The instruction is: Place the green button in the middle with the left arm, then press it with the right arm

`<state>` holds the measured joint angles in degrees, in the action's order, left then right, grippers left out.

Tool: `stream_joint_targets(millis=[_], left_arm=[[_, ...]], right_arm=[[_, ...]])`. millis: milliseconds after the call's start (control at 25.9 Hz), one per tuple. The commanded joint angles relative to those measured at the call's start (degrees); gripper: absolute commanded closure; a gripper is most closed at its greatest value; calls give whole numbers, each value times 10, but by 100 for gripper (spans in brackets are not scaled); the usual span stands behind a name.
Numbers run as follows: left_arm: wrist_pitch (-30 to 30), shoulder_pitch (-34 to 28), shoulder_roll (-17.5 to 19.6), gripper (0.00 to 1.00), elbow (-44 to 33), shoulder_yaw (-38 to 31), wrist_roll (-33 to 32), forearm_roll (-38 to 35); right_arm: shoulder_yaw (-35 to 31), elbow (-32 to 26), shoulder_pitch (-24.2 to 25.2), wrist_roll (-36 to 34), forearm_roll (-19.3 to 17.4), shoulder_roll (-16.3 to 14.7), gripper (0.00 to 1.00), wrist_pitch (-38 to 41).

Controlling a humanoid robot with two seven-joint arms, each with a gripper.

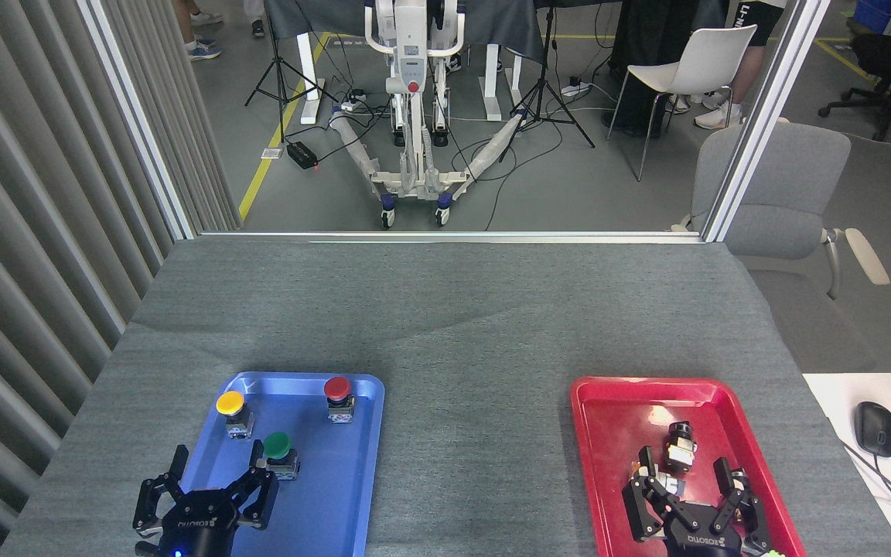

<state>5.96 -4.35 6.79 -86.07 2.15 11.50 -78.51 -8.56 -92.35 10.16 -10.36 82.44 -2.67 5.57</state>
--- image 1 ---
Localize person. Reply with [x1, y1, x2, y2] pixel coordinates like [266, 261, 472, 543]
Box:
[173, 0, 224, 61]
[666, 0, 788, 130]

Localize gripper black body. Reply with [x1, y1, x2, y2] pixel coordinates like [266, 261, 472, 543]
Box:
[136, 489, 249, 557]
[662, 503, 754, 557]

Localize grey office chair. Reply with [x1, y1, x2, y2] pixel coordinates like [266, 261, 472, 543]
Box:
[671, 118, 891, 372]

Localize blue bin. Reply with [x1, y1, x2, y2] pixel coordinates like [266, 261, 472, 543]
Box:
[854, 0, 891, 36]

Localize green push button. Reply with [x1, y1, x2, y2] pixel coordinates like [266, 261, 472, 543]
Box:
[256, 432, 301, 481]

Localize black knob switch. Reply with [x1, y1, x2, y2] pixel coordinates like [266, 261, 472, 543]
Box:
[664, 422, 698, 471]

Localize white table leg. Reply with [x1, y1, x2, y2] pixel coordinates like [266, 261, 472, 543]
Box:
[296, 32, 326, 125]
[480, 43, 524, 122]

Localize black computer mouse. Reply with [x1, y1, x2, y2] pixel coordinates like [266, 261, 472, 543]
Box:
[854, 401, 891, 458]

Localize white and orange switch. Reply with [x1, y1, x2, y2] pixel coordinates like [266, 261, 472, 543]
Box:
[631, 463, 686, 500]

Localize white desk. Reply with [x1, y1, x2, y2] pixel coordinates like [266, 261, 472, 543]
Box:
[801, 373, 891, 557]

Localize silver rail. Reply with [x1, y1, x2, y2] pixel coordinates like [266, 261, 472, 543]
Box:
[198, 230, 705, 244]

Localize black tripod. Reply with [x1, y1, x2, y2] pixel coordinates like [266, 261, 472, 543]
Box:
[244, 0, 338, 144]
[500, 0, 596, 163]

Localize red tray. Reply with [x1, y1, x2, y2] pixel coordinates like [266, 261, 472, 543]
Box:
[569, 376, 808, 557]

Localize white stand on wheels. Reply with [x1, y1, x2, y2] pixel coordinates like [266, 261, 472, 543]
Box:
[329, 0, 527, 229]

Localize white plastic chair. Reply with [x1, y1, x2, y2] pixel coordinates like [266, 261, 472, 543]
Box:
[608, 25, 758, 183]

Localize red push button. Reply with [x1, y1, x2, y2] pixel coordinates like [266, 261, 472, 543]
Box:
[323, 376, 357, 424]

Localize yellow push button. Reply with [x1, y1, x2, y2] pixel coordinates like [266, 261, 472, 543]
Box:
[215, 391, 254, 440]

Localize blue tray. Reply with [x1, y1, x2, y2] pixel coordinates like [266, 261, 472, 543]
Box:
[153, 371, 386, 557]

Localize silver post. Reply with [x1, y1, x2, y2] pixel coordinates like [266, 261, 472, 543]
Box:
[702, 0, 833, 242]
[78, 0, 199, 241]

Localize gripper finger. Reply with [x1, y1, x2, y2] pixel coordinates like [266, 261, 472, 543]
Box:
[133, 445, 189, 536]
[712, 456, 773, 554]
[225, 466, 280, 531]
[622, 446, 686, 542]

